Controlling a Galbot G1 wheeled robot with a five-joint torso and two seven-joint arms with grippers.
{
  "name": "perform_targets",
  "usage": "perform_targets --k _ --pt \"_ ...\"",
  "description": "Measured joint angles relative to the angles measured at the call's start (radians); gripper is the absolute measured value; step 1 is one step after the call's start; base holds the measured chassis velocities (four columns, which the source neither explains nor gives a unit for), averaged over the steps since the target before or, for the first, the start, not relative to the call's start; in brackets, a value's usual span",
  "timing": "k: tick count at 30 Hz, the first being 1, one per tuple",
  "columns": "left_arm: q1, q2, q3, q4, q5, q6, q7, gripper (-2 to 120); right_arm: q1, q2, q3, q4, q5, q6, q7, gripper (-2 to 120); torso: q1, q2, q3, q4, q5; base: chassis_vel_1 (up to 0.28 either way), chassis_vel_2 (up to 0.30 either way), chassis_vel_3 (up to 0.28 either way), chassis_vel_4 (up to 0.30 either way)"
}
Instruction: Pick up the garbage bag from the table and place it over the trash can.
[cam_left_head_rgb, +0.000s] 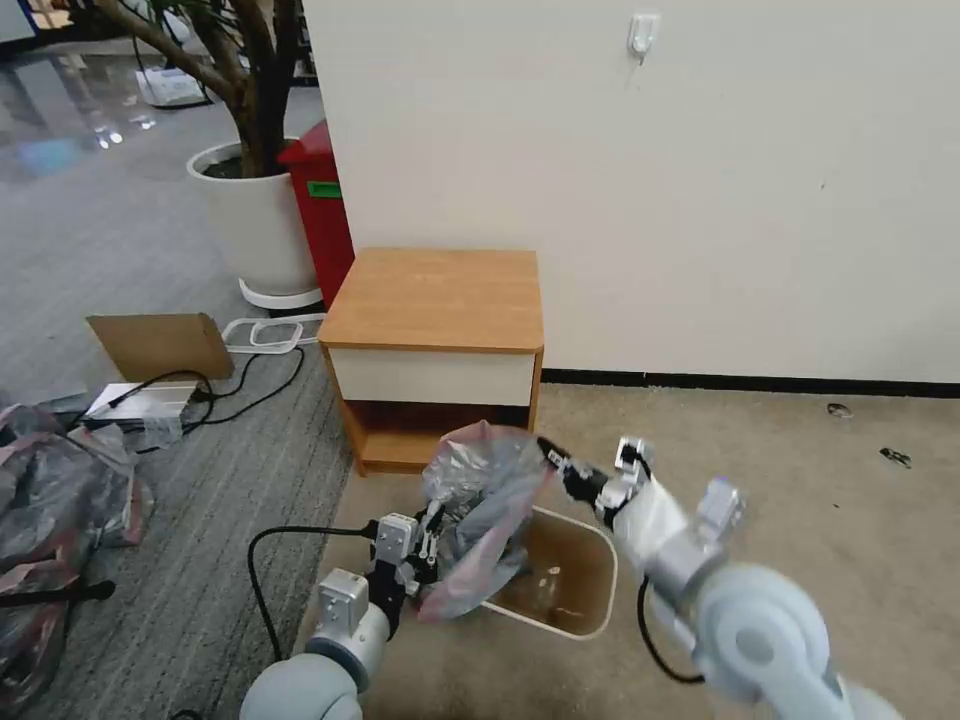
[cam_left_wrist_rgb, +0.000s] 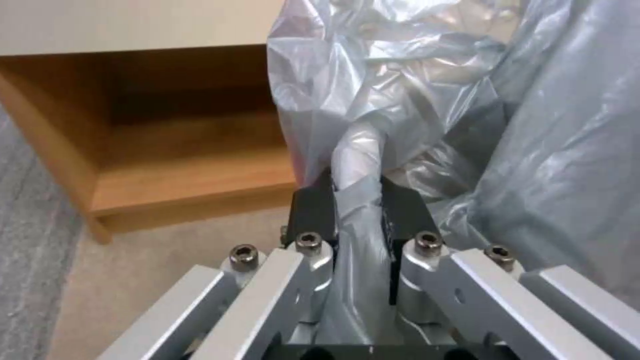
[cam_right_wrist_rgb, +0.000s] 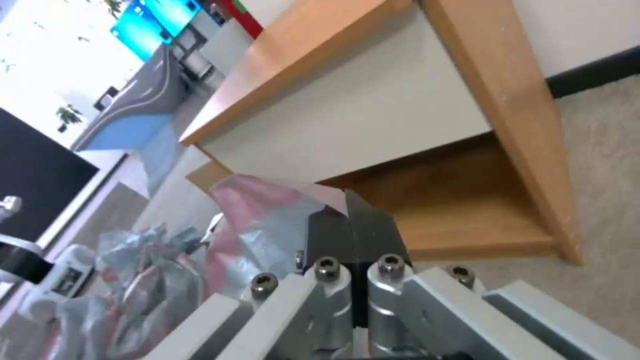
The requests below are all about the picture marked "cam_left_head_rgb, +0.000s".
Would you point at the white box on floor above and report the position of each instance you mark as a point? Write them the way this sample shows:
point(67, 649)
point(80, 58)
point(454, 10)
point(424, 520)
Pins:
point(171, 88)

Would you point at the brown cardboard sheet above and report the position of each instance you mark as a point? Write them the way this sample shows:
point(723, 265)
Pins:
point(165, 345)

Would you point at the brown tree trunk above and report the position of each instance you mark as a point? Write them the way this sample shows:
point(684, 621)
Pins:
point(255, 82)

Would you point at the black rod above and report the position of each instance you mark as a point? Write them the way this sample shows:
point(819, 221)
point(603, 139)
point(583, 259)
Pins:
point(67, 594)

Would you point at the pile of plastic bags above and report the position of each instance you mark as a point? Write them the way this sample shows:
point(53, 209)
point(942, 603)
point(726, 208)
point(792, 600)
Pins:
point(52, 517)

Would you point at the white rectangular trash can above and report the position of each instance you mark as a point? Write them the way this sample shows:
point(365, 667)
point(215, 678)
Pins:
point(570, 570)

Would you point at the red box with green label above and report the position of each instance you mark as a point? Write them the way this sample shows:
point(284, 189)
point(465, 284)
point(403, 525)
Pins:
point(324, 217)

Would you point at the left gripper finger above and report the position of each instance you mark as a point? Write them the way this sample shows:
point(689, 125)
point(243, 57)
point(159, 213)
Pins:
point(418, 576)
point(429, 534)

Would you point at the silver flat box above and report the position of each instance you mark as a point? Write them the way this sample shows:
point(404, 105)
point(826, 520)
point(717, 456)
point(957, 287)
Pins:
point(142, 405)

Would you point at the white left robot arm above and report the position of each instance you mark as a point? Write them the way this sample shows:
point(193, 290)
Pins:
point(337, 667)

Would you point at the small dark floor scrap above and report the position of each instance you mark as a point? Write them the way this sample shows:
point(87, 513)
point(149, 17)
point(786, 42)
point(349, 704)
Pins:
point(895, 457)
point(841, 410)

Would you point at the white round plant pot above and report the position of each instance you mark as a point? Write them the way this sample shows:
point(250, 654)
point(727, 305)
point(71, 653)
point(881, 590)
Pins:
point(251, 232)

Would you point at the white wall hook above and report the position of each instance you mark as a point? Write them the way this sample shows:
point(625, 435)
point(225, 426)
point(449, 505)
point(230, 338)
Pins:
point(643, 31)

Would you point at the wooden nightstand with white drawer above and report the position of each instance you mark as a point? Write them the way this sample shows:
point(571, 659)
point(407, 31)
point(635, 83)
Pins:
point(431, 315)

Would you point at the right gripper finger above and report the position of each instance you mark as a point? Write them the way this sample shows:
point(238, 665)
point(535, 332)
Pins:
point(564, 472)
point(553, 449)

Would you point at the translucent pinkish garbage bag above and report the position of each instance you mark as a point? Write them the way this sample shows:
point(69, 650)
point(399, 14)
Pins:
point(480, 517)

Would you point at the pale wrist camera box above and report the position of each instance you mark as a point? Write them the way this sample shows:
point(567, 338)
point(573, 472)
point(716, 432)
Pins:
point(395, 536)

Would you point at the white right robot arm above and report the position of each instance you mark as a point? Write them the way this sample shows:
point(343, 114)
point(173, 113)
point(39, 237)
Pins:
point(720, 600)

